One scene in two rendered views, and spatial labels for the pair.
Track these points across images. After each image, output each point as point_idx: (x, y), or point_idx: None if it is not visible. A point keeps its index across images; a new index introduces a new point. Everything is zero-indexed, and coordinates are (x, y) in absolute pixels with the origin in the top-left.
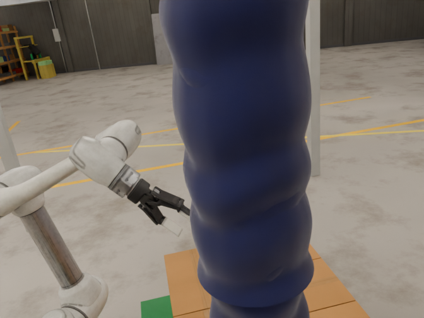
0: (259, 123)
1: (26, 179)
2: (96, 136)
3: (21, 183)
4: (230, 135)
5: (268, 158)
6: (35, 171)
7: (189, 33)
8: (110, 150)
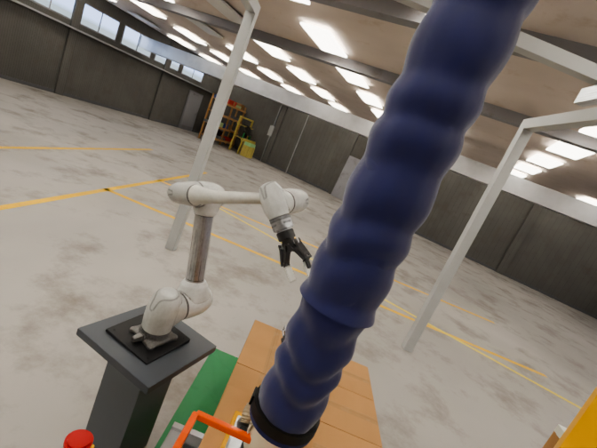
0: (391, 204)
1: None
2: None
3: None
4: (372, 203)
5: (386, 228)
6: None
7: (383, 140)
8: (285, 199)
